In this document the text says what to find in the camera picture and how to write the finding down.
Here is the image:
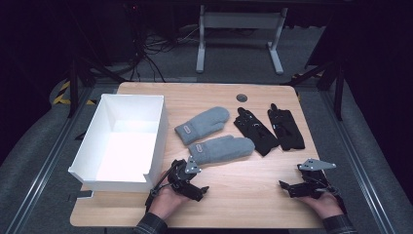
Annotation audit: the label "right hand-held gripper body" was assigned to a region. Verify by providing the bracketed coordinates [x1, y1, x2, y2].
[291, 158, 338, 200]

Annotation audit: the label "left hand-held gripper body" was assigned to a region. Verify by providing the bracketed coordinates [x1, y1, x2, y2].
[168, 155, 203, 200]

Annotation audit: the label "grey mitten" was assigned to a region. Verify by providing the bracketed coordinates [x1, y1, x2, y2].
[173, 106, 231, 146]
[187, 135, 256, 166]

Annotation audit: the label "black glove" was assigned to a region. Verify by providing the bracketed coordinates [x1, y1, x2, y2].
[233, 106, 281, 157]
[267, 102, 306, 152]

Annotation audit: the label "white rectangular box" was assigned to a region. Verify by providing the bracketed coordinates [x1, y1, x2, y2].
[67, 94, 169, 193]

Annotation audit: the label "person's right hand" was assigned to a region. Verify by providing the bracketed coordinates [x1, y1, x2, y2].
[296, 190, 345, 220]

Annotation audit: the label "person's left hand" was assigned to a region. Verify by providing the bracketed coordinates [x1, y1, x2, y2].
[148, 171, 192, 221]

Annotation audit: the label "black metal stand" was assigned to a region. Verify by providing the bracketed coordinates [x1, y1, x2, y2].
[65, 53, 127, 119]
[281, 57, 346, 122]

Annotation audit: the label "yellow black floor tape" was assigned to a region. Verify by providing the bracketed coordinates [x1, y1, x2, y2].
[52, 80, 97, 106]

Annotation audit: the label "right hand-held gripper black cable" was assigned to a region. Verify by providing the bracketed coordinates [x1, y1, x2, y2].
[319, 184, 348, 215]

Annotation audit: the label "hand-held gripper black cable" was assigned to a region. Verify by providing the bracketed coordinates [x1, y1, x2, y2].
[144, 161, 179, 214]
[319, 184, 348, 215]

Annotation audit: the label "left hand-held gripper black cable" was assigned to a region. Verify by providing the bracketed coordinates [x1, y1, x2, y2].
[144, 161, 179, 214]

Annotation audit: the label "metal floor rail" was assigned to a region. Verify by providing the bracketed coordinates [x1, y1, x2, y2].
[4, 86, 94, 234]
[319, 90, 396, 234]

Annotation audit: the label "black floor cables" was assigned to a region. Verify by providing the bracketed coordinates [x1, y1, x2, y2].
[128, 23, 200, 83]

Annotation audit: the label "white metal table frame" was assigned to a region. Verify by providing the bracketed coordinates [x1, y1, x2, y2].
[195, 4, 289, 76]

